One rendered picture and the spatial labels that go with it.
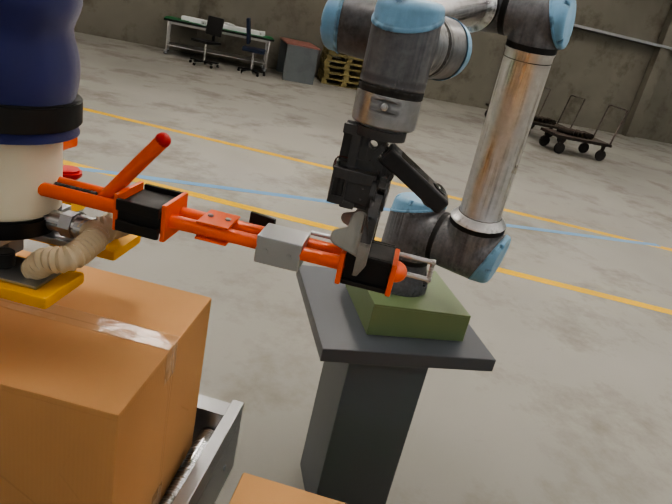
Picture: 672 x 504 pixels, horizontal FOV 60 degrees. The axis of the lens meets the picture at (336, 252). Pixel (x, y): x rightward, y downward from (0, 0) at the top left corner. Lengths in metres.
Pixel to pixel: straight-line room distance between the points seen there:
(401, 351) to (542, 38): 0.83
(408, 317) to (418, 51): 0.97
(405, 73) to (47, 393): 0.68
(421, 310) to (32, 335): 0.97
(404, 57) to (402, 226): 0.90
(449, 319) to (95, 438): 1.03
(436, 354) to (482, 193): 0.45
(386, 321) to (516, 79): 0.70
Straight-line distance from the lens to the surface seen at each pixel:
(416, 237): 1.60
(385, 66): 0.78
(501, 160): 1.48
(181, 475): 1.40
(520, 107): 1.45
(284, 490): 1.41
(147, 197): 0.96
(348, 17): 0.95
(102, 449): 0.98
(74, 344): 1.07
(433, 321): 1.65
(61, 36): 0.97
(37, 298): 0.93
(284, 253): 0.86
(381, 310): 1.58
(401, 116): 0.79
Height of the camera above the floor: 1.54
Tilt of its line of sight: 22 degrees down
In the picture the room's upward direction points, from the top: 12 degrees clockwise
